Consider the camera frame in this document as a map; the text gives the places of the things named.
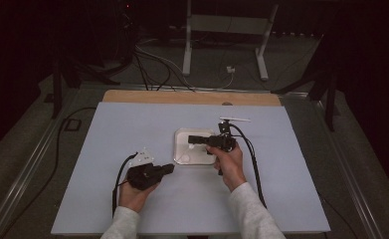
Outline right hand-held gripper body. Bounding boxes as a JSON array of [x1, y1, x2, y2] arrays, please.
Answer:
[[210, 117, 252, 153]]

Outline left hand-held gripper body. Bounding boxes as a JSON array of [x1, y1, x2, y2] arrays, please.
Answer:
[[126, 147, 165, 191]]

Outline white square tray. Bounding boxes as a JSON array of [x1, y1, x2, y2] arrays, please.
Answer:
[[172, 127, 219, 166]]

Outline person's left hand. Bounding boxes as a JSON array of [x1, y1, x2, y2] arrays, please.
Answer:
[[118, 180, 161, 214]]

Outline person's right hand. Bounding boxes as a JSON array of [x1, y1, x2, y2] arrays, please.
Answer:
[[205, 144, 248, 194]]

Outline wooden table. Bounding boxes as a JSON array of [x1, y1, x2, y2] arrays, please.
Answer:
[[101, 89, 282, 108]]

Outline white table mat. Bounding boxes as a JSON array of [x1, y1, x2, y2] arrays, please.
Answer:
[[51, 102, 331, 235]]

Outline black tripod stand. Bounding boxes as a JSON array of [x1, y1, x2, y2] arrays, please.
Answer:
[[271, 33, 339, 132], [50, 54, 122, 120]]

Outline white metal stand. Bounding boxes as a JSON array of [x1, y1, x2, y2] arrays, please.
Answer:
[[181, 0, 280, 82]]

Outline dark equipment rack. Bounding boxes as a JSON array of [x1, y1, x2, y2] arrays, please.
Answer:
[[113, 0, 140, 69]]

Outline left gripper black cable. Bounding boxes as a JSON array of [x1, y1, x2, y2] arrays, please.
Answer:
[[110, 151, 139, 219]]

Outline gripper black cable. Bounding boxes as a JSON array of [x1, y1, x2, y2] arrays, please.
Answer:
[[229, 122, 269, 210], [110, 151, 139, 219]]

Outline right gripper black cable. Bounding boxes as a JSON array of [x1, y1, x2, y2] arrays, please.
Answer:
[[229, 122, 269, 210]]

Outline white floor cable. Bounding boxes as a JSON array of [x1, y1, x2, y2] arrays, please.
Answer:
[[135, 39, 235, 91]]

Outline black floor cable bundle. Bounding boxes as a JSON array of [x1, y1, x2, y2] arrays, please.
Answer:
[[132, 46, 196, 93]]

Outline black floor socket frame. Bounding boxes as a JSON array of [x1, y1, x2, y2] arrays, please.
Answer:
[[63, 118, 83, 132]]

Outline long black floor cable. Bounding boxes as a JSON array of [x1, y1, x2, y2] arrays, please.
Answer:
[[1, 106, 97, 238]]

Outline aluminium frame rail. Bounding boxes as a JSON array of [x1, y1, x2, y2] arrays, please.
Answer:
[[0, 87, 81, 239], [309, 94, 384, 239]]

